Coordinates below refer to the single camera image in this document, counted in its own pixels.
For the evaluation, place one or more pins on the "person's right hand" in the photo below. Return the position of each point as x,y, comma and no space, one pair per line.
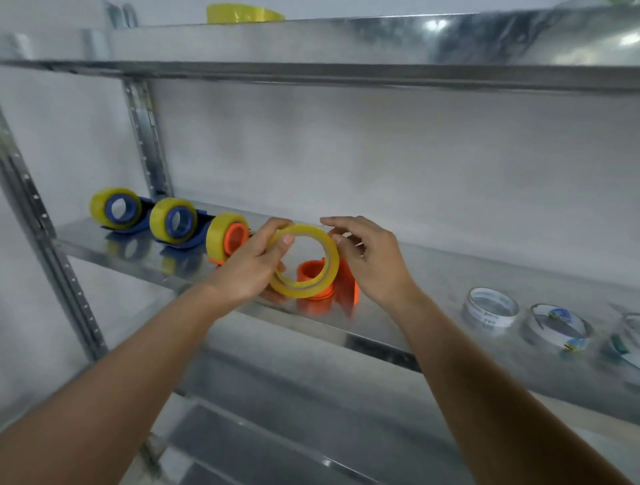
377,265

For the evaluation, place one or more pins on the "yellow tape roll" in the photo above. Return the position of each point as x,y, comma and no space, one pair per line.
215,240
305,290
240,14
157,222
97,207

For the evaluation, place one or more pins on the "person's left forearm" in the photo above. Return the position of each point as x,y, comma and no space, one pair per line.
105,394

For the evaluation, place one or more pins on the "white tape core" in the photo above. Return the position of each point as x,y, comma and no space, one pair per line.
490,312
627,342
560,325

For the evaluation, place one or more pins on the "galvanized metal shelving rack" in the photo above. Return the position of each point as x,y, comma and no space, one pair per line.
350,45

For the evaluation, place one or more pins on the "person's left hand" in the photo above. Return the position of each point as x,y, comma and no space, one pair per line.
245,272

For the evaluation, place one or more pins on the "person's right forearm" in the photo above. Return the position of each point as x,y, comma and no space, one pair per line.
500,404

